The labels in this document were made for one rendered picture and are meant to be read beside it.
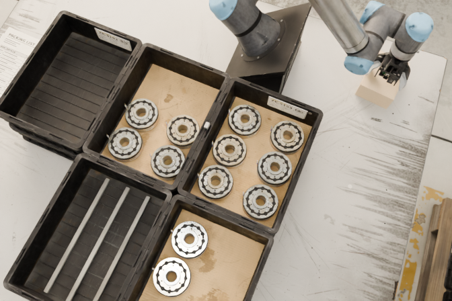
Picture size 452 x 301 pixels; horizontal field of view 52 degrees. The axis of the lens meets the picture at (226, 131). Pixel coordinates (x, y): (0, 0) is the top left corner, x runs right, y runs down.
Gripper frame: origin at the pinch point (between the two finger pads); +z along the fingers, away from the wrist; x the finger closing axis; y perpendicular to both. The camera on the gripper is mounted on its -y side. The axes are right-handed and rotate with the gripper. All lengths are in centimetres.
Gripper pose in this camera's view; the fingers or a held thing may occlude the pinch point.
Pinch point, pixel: (383, 76)
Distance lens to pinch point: 172.8
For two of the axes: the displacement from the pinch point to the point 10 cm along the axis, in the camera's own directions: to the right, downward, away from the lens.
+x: 8.8, 4.5, -1.7
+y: -4.8, 8.1, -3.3
